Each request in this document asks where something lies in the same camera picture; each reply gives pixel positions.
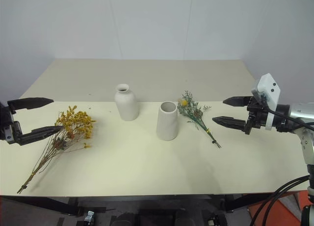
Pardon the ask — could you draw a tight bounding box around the green sprig bouquet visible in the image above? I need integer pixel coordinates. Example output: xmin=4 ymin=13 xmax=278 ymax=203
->
xmin=177 ymin=89 xmax=223 ymax=149

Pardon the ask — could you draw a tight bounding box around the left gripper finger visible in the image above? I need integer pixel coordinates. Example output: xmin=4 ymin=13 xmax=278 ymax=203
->
xmin=18 ymin=126 xmax=63 ymax=146
xmin=7 ymin=97 xmax=55 ymax=114

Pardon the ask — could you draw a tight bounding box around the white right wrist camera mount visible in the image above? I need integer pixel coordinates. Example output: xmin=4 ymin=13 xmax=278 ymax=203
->
xmin=250 ymin=73 xmax=282 ymax=131

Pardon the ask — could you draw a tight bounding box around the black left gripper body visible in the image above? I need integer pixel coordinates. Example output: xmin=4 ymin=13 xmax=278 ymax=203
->
xmin=0 ymin=100 xmax=23 ymax=146

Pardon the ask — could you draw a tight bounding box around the orange box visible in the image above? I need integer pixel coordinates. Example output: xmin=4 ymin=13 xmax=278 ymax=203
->
xmin=247 ymin=189 xmax=314 ymax=226

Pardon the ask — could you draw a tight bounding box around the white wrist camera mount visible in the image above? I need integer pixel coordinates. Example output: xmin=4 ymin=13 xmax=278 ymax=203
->
xmin=250 ymin=73 xmax=282 ymax=131
xmin=4 ymin=126 xmax=13 ymax=142

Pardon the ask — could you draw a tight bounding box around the black table frame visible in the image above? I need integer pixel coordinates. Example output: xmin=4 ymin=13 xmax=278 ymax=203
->
xmin=0 ymin=188 xmax=304 ymax=216

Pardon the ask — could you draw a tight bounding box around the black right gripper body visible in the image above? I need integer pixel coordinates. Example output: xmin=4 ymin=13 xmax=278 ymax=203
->
xmin=243 ymin=96 xmax=268 ymax=136

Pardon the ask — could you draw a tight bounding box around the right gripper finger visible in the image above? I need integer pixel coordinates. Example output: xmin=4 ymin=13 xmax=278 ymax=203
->
xmin=222 ymin=96 xmax=254 ymax=107
xmin=211 ymin=116 xmax=247 ymax=132

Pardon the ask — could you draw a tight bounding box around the white tapered ribbed vase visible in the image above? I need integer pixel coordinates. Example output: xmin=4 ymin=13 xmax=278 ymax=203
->
xmin=156 ymin=101 xmax=179 ymax=141

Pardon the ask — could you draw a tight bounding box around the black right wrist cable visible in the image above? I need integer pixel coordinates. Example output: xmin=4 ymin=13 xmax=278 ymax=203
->
xmin=262 ymin=104 xmax=314 ymax=126

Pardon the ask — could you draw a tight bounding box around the white bottle-shaped vase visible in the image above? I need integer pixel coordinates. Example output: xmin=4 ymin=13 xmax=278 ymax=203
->
xmin=114 ymin=83 xmax=140 ymax=122

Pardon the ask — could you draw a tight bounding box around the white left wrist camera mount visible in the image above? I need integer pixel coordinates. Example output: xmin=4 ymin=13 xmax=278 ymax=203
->
xmin=4 ymin=126 xmax=13 ymax=142

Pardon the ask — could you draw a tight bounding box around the yellow dried flower bouquet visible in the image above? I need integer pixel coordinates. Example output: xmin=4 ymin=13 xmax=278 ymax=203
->
xmin=16 ymin=105 xmax=97 ymax=195

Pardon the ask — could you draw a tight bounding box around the black looping cable bundle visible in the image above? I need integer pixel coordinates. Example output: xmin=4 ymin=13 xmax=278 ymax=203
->
xmin=249 ymin=175 xmax=310 ymax=226

